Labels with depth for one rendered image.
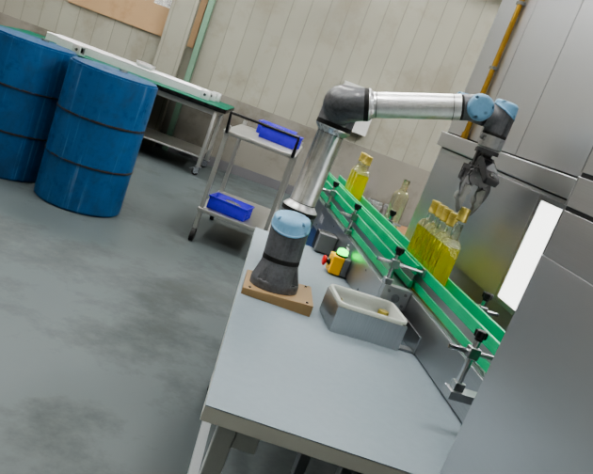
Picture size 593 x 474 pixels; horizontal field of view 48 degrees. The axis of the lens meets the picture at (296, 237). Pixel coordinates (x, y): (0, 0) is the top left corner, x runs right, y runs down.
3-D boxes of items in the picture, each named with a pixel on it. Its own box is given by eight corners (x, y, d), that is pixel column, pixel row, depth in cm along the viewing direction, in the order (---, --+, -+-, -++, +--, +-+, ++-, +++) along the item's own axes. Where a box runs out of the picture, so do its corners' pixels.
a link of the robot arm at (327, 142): (264, 243, 208) (331, 77, 198) (269, 235, 223) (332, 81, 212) (299, 258, 208) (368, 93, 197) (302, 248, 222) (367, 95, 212)
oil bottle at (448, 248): (438, 303, 212) (464, 243, 207) (422, 298, 210) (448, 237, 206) (432, 297, 217) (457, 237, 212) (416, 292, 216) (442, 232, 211)
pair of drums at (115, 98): (104, 225, 460) (148, 85, 438) (-77, 159, 454) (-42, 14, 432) (136, 205, 538) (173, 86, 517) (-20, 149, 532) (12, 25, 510)
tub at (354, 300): (398, 350, 195) (409, 323, 193) (328, 329, 190) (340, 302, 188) (383, 325, 212) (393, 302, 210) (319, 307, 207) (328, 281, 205)
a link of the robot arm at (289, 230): (260, 254, 196) (273, 211, 194) (265, 245, 209) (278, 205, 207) (299, 265, 196) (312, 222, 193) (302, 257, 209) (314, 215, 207)
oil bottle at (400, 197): (392, 237, 299) (415, 183, 293) (382, 234, 297) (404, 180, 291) (388, 233, 304) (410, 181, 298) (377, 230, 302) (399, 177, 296)
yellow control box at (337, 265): (344, 278, 251) (351, 261, 249) (326, 273, 249) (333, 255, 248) (341, 273, 258) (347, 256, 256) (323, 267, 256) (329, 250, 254)
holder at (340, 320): (413, 355, 196) (424, 332, 195) (328, 330, 191) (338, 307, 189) (397, 332, 213) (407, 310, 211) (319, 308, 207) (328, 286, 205)
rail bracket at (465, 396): (488, 434, 152) (529, 348, 147) (423, 417, 148) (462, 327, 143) (479, 422, 156) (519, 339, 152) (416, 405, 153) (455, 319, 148)
